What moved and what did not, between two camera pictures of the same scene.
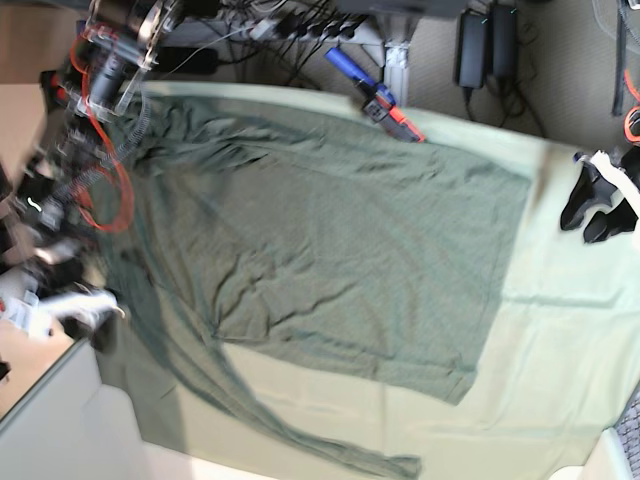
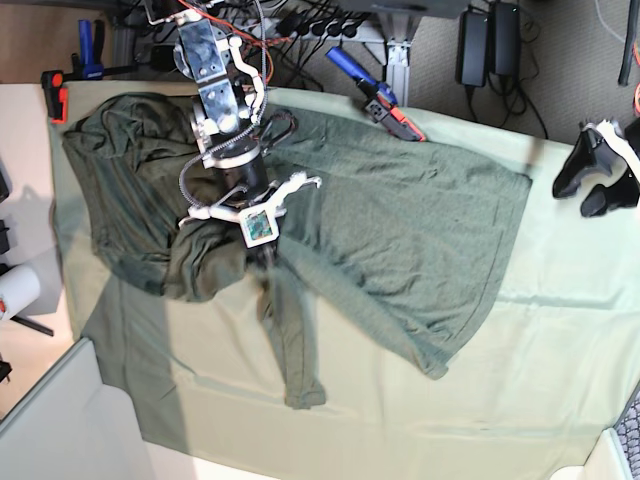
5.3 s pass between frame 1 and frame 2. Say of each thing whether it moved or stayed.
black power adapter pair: stayed
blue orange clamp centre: stayed
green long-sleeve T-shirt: moved
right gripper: moved
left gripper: moved
